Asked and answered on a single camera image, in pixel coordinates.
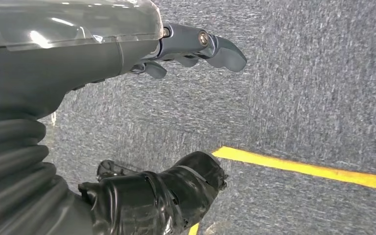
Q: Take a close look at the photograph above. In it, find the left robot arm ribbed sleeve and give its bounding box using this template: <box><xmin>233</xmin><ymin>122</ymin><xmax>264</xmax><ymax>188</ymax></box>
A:
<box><xmin>0</xmin><ymin>112</ymin><xmax>78</xmax><ymax>235</ymax></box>

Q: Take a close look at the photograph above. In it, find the yellow floor tape square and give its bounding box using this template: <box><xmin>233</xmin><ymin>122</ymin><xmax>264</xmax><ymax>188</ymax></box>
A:
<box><xmin>188</xmin><ymin>146</ymin><xmax>376</xmax><ymax>235</ymax></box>

